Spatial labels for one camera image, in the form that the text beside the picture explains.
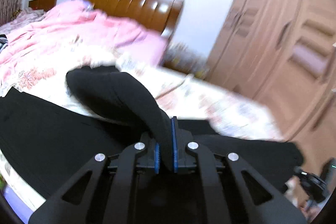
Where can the brown wooden headboard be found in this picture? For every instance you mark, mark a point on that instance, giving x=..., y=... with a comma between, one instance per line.
x=159, y=15

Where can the grey striped clothing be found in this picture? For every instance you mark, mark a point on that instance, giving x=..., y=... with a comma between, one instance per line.
x=3, y=42

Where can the black pants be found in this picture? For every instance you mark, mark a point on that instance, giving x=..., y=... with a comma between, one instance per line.
x=47, y=144

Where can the floral white bed sheet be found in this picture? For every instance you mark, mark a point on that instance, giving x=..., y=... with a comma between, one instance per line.
x=177, y=95

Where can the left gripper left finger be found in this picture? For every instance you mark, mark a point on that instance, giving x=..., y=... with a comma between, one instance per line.
x=103, y=190

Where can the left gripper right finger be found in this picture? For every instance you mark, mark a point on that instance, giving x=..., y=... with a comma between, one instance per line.
x=232, y=190

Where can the dark wooden nightstand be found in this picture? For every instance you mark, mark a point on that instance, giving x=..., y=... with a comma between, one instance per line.
x=45, y=5

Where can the pink quilt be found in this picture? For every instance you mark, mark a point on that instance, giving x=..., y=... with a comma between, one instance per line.
x=75, y=21

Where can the light wooden wardrobe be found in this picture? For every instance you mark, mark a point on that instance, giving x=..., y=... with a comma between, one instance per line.
x=280, y=53

